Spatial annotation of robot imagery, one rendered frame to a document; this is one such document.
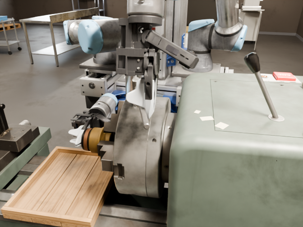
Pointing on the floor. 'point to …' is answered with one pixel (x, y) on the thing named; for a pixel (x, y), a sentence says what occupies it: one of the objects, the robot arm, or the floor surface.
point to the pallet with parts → (9, 25)
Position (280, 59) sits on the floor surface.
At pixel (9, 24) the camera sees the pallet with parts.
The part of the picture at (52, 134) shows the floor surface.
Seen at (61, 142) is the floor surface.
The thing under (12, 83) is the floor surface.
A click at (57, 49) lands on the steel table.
